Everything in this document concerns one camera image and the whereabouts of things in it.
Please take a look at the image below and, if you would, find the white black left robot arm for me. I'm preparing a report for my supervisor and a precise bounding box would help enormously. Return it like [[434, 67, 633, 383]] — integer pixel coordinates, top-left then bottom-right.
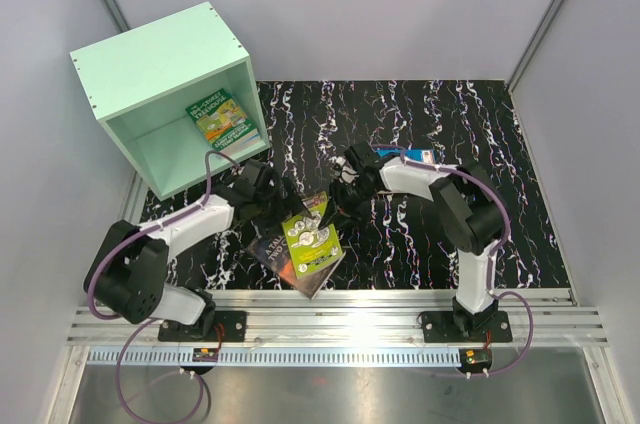
[[84, 159, 310, 341]]

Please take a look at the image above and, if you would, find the left small circuit board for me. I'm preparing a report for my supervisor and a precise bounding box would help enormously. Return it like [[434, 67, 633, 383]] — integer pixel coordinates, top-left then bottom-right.
[[193, 348, 219, 363]]

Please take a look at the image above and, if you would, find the aluminium mounting rail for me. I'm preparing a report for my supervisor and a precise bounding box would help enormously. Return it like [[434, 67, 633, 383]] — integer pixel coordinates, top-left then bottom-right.
[[67, 288, 609, 351]]

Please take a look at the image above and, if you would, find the right small circuit board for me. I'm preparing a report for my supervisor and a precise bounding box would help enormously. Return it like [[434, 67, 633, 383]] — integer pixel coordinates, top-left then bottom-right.
[[461, 349, 493, 367]]

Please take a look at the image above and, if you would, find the mint green open cabinet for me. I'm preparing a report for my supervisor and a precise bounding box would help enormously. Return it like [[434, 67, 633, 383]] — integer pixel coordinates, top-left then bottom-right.
[[70, 2, 270, 200]]

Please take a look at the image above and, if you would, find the black marbled table mat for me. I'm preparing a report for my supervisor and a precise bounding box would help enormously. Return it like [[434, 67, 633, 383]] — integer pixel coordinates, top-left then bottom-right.
[[135, 79, 571, 291]]

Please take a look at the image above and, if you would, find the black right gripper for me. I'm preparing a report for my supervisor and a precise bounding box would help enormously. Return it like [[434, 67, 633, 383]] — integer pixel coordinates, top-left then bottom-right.
[[320, 178, 378, 236]]

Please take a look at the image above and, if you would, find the lime green paperback book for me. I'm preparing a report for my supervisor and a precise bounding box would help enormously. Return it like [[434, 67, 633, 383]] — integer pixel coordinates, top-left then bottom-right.
[[281, 193, 345, 279]]

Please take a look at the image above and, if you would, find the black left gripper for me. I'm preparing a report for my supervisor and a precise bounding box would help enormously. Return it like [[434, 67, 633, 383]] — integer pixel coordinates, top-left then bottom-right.
[[252, 176, 310, 238]]

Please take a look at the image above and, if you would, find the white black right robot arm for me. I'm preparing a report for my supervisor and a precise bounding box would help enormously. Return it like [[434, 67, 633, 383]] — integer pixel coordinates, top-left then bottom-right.
[[319, 142, 511, 341]]

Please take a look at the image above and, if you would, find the green 104-storey treehouse book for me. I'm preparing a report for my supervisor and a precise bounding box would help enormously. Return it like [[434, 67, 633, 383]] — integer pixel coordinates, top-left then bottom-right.
[[185, 88, 258, 147]]

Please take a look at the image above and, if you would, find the dark tale two cities book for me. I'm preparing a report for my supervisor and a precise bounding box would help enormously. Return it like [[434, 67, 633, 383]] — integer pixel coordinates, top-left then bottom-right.
[[247, 236, 344, 299]]

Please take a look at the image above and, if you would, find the small circuit board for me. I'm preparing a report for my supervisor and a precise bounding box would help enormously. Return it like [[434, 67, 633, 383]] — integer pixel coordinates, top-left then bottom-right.
[[193, 348, 219, 363], [461, 349, 493, 367]]

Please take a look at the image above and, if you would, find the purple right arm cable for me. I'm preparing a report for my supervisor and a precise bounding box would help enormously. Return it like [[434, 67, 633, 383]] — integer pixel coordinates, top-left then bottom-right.
[[369, 143, 536, 379]]

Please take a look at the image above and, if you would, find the blue 26-storey treehouse book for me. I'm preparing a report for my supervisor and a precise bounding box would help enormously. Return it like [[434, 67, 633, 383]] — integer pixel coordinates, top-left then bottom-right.
[[212, 130, 260, 156]]

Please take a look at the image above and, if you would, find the white slotted cable duct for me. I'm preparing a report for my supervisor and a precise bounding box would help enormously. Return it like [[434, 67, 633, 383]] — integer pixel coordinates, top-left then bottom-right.
[[88, 346, 461, 368]]

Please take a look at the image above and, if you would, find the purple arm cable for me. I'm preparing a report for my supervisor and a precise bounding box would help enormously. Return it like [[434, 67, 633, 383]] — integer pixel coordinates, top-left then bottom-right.
[[369, 143, 536, 379], [87, 151, 251, 422]]

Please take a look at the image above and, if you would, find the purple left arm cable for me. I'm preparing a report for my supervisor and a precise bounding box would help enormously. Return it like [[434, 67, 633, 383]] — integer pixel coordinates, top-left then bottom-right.
[[87, 151, 251, 422]]

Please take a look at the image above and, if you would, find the blue cartoon cover book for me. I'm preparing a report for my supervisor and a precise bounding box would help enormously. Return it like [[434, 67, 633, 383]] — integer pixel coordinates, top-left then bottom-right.
[[375, 148, 436, 164]]

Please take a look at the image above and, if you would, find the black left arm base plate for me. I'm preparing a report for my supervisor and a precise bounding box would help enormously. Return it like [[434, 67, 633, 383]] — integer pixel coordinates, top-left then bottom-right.
[[158, 310, 248, 344]]

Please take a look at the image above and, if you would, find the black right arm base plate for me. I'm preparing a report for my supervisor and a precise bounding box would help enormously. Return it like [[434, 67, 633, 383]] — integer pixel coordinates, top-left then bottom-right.
[[417, 311, 513, 344]]

